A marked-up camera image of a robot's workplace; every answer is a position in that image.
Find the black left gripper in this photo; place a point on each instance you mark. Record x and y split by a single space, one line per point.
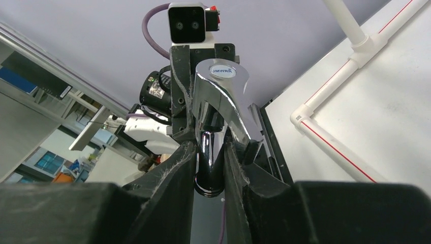
181 60

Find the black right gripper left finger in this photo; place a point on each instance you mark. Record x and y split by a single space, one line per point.
155 208

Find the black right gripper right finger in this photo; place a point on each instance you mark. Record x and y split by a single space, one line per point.
262 209

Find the chrome metal faucet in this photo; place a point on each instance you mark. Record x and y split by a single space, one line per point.
220 104

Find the white pvc pipe frame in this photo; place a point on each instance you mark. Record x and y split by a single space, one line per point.
376 126

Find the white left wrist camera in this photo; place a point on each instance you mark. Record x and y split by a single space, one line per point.
191 23

